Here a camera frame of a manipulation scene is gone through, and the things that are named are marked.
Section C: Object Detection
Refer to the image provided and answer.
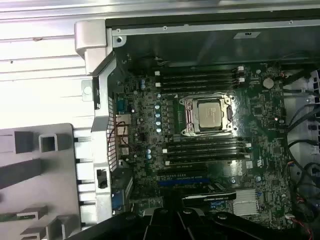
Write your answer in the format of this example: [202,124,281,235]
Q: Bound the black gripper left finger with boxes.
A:
[65,206,179,240]

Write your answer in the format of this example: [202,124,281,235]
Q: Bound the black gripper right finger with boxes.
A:
[176,208,312,240]

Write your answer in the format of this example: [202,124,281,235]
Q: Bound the green RAM stick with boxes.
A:
[0,212,16,223]

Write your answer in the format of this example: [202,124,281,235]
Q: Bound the black RAM slot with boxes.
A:
[158,71,245,83]
[164,154,251,166]
[154,65,245,77]
[154,77,246,89]
[166,136,247,149]
[158,61,245,72]
[162,142,252,155]
[166,148,251,160]

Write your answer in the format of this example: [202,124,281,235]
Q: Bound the black graphics card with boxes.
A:
[158,183,237,208]

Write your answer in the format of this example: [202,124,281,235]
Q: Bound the blue expansion slot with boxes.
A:
[158,178,210,187]

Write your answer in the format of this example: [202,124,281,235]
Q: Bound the silver finned heat sink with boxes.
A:
[233,189,258,216]

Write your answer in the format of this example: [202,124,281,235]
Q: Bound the silver CPU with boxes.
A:
[197,99,225,131]

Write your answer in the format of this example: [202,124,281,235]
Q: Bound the grey parts rack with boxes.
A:
[0,122,82,240]

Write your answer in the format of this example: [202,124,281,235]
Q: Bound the metal CPU socket cover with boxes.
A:
[183,96,237,137]

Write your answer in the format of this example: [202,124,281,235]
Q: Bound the green motherboard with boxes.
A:
[112,47,293,226]

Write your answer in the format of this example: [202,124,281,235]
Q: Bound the black and silver PC case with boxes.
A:
[74,11,320,240]

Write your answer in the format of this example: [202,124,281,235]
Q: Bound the round silver coin battery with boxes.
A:
[262,77,275,89]

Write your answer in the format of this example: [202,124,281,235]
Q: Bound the thin wire locking lever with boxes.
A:
[184,91,235,100]
[183,131,236,139]

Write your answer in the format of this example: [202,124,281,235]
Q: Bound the silver sticker on case wall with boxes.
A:
[233,31,260,40]

